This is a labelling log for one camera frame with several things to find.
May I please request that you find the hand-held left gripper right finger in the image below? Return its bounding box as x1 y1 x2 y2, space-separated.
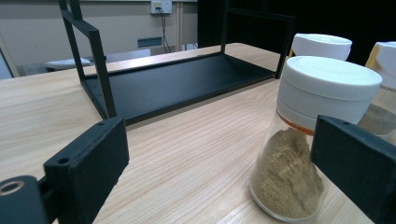
310 115 396 224

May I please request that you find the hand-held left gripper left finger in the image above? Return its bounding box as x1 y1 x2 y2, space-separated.
43 116 131 224

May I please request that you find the tan powder spice jar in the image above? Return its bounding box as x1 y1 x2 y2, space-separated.
248 55 383 223

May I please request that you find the grey powder spice jar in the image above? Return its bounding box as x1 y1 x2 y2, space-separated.
358 41 396 145

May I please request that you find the black metal shelf rack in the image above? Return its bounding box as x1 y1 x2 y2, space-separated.
58 0 297 126

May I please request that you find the red powder spice jar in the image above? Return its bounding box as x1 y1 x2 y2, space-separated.
289 33 353 62

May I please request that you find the white round object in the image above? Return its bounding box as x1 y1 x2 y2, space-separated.
45 57 93 72

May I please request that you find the black curtain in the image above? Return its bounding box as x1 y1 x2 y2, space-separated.
197 0 396 66

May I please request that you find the black socket cable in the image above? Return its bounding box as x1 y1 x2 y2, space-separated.
158 7 173 54

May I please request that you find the white wall socket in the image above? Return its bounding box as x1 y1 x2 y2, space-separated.
149 0 173 15

